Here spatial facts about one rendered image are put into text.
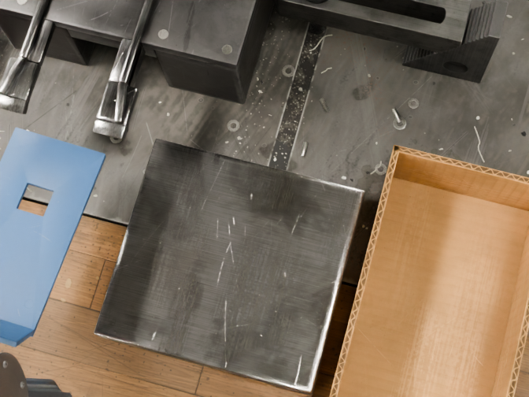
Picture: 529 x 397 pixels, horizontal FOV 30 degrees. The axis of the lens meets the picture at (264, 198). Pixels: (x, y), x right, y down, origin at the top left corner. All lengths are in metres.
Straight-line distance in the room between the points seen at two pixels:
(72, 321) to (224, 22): 0.26
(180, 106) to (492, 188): 0.26
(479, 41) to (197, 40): 0.21
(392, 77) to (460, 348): 0.22
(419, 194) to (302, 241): 0.10
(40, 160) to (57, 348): 0.15
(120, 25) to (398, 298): 0.29
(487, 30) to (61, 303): 0.38
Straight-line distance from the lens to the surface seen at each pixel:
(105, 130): 0.73
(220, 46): 0.73
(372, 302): 0.76
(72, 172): 0.72
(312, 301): 0.74
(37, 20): 0.76
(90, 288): 0.79
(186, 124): 0.81
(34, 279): 0.70
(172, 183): 0.77
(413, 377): 0.76
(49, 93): 0.84
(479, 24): 0.75
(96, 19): 0.76
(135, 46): 0.74
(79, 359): 0.78
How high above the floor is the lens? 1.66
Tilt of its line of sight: 75 degrees down
